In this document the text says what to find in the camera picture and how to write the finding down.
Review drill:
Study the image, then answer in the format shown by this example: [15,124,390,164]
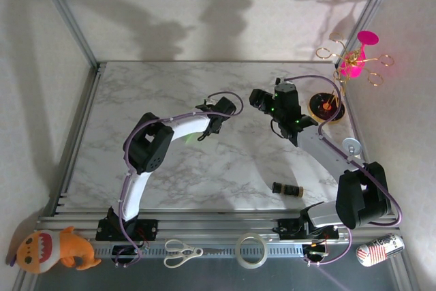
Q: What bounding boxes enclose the small black cylinder bottle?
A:
[271,181,305,199]

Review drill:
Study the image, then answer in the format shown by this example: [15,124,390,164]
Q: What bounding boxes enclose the orange shark plush toy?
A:
[5,225,102,275]

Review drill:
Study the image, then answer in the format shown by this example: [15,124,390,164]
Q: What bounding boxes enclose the black controller board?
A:
[111,245,141,258]
[302,243,328,258]

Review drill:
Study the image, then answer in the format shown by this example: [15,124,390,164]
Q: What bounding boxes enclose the clear adhesive tape roll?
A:
[236,232,269,270]

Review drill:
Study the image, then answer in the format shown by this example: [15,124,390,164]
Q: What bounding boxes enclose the yellow drink can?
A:
[341,136,363,162]

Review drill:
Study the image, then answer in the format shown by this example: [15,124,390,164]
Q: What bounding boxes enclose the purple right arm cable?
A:
[274,74,405,268]

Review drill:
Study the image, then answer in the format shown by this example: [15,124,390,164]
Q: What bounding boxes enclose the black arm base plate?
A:
[274,217,340,240]
[95,217,159,241]

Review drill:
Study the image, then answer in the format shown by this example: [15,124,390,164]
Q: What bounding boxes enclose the white handled scissors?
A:
[163,239,225,269]

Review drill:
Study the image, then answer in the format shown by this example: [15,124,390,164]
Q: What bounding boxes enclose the grey slotted cable duct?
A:
[91,243,328,258]

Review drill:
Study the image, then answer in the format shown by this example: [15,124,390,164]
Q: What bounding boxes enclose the aluminium frame crossbar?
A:
[35,212,401,243]

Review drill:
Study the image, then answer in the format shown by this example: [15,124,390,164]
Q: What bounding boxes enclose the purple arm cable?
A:
[112,91,245,268]
[274,74,405,268]

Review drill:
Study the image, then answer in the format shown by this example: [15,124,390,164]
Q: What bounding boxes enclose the aluminium table side rail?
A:
[333,61,382,215]
[50,61,105,217]

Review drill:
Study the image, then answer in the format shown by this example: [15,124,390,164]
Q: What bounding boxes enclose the pink wine glass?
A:
[339,30,379,79]

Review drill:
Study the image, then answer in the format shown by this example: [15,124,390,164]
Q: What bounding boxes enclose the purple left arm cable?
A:
[112,91,245,268]

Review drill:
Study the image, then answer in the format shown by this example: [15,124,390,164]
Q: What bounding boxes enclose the gold wire glass rack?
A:
[308,31,395,125]

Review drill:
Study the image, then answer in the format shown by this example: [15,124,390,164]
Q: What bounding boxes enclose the red white striped can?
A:
[356,232,405,267]

